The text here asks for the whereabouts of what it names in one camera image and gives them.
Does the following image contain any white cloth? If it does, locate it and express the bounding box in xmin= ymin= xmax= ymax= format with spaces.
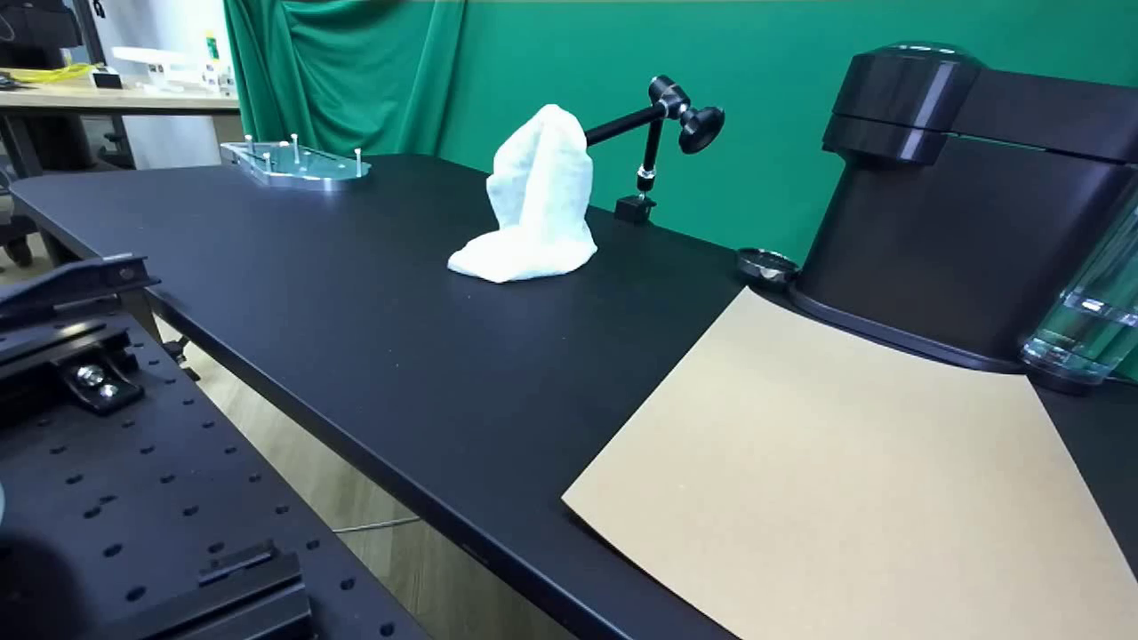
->
xmin=448 ymin=103 xmax=596 ymax=283

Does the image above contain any small black round cap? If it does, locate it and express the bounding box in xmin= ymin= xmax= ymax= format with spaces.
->
xmin=739 ymin=248 xmax=797 ymax=287

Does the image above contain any green backdrop curtain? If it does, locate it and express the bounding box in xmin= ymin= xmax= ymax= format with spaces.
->
xmin=225 ymin=0 xmax=1138 ymax=255

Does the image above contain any tan cardboard sheet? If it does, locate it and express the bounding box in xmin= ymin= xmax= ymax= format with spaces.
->
xmin=566 ymin=292 xmax=1138 ymax=640

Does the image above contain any black coffee machine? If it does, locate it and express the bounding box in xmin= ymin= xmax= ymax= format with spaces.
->
xmin=790 ymin=46 xmax=1138 ymax=371

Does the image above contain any black perforated breadboard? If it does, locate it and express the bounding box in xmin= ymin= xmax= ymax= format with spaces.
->
xmin=0 ymin=315 xmax=427 ymax=640

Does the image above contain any wooden background desk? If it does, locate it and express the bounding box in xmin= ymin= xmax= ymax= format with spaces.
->
xmin=0 ymin=86 xmax=237 ymax=115

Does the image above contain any black clamp bracket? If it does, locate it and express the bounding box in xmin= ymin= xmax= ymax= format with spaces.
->
xmin=0 ymin=254 xmax=153 ymax=422

